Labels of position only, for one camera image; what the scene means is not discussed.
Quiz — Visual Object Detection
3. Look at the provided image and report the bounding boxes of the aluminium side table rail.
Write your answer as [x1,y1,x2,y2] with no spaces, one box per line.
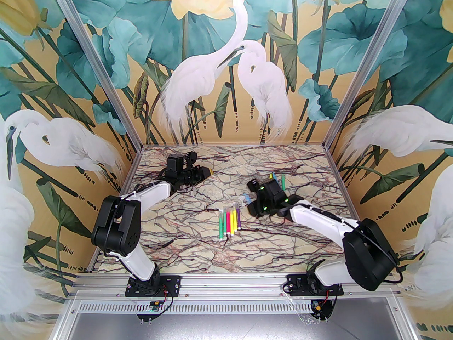
[325,146,384,272]
[85,146,144,273]

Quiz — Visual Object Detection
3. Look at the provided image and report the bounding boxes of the grey metal sheet panel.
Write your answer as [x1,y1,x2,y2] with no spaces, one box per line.
[53,313,416,340]

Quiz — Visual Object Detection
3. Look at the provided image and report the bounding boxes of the red black power wires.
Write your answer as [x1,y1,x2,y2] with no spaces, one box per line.
[319,285,342,311]
[157,285,174,311]

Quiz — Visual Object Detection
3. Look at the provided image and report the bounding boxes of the wide aluminium base rail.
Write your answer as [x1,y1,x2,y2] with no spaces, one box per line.
[67,274,404,299]

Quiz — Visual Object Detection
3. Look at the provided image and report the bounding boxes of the clear acrylic board bracket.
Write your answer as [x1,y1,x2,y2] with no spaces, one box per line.
[306,298,335,322]
[136,298,167,323]

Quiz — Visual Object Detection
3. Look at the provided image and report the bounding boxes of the aluminium back table rail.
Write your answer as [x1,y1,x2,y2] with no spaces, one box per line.
[140,143,329,147]

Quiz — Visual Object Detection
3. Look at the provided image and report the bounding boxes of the perforated metal strip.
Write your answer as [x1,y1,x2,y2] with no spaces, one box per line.
[71,302,395,314]

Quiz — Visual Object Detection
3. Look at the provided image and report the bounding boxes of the aluminium frame post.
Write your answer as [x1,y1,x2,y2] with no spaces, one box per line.
[325,0,420,147]
[45,0,144,147]

